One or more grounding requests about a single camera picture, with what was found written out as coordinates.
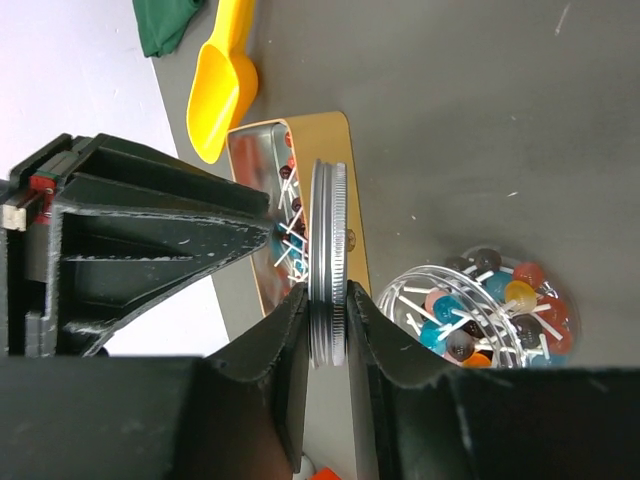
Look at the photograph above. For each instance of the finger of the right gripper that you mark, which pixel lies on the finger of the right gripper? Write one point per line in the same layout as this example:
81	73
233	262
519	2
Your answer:
132	226

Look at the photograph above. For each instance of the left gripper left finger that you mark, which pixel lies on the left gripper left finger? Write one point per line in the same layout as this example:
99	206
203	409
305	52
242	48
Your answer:
237	414

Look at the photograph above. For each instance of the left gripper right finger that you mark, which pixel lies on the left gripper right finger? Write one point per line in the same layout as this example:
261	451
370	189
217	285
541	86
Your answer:
418	416

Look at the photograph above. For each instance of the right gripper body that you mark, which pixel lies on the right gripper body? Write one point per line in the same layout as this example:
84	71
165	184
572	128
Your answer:
26	211

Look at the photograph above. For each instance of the clear plastic cup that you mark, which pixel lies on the clear plastic cup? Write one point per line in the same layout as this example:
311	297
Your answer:
483	309

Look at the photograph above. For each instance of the tan candy box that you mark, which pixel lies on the tan candy box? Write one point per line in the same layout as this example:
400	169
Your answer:
277	157

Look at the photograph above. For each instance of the yellow plastic scoop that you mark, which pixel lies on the yellow plastic scoop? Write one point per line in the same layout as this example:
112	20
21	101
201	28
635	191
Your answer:
225	81

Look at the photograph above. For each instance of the white round lid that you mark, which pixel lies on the white round lid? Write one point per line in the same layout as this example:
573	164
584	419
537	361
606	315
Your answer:
327	280

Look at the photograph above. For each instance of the orange candy tray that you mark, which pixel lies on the orange candy tray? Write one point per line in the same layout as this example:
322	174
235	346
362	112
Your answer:
325	474

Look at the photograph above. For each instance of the dark green folded cloth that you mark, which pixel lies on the dark green folded cloth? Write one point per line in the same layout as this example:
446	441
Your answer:
162	24

